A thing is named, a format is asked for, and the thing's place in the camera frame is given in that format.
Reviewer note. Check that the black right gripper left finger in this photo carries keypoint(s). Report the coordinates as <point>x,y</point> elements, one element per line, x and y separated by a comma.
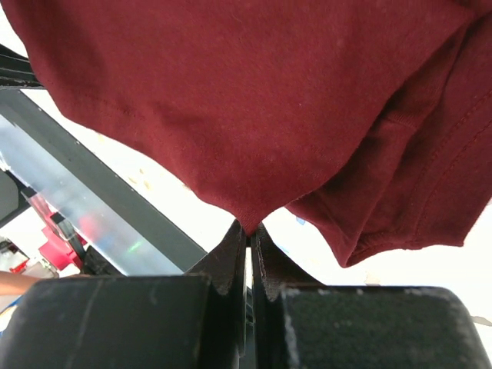
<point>194,320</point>

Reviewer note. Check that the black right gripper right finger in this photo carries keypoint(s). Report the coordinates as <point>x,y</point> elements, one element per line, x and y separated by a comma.
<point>301,323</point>

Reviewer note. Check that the dark red t shirt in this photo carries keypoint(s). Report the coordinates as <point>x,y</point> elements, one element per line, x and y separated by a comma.
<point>369,119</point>

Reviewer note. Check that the aluminium extrusion rail frame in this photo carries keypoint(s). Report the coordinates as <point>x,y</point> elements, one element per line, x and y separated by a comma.
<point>112,236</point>

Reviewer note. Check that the red object behind frame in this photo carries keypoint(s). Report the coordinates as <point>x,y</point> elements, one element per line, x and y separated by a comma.
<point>65,246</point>

